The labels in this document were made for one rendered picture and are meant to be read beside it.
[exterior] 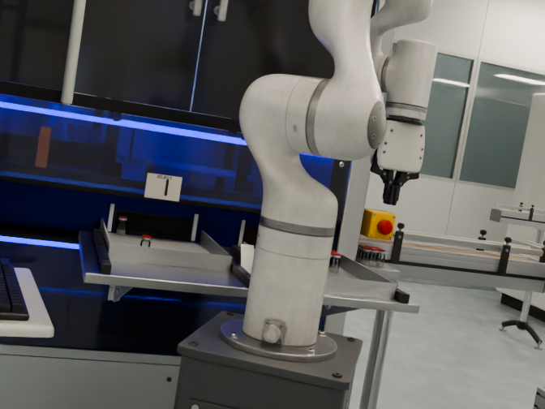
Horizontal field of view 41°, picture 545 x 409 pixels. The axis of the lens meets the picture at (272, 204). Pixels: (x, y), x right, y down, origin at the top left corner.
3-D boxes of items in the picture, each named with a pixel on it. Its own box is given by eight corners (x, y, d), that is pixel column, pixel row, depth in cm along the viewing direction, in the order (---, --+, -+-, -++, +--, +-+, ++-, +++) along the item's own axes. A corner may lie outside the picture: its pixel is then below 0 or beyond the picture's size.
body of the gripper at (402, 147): (418, 119, 155) (409, 172, 156) (375, 112, 152) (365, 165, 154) (435, 120, 148) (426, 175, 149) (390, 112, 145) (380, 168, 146)
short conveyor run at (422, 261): (340, 272, 204) (349, 216, 203) (321, 260, 219) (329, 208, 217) (547, 294, 224) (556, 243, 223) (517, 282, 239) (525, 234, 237)
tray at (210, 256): (99, 231, 183) (100, 218, 183) (200, 243, 191) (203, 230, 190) (107, 260, 151) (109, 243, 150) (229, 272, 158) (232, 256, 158)
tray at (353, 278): (241, 255, 183) (243, 241, 182) (337, 266, 190) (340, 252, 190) (279, 288, 150) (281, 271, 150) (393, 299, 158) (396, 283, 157)
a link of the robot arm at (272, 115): (314, 238, 108) (341, 75, 106) (210, 214, 117) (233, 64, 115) (345, 234, 119) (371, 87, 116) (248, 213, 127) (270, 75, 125)
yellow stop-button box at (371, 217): (357, 233, 201) (362, 207, 200) (381, 236, 203) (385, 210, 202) (368, 238, 194) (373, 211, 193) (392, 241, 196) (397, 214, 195)
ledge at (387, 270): (336, 262, 209) (338, 256, 208) (378, 266, 212) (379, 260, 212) (356, 273, 195) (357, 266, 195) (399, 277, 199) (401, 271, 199)
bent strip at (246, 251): (236, 269, 163) (240, 243, 162) (249, 270, 164) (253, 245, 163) (252, 284, 149) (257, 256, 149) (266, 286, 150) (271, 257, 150)
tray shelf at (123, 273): (78, 237, 182) (79, 230, 182) (337, 265, 202) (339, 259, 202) (83, 282, 136) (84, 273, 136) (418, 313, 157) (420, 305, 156)
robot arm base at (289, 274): (328, 371, 107) (349, 247, 105) (204, 344, 110) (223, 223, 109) (342, 340, 125) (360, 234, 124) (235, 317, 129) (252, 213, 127)
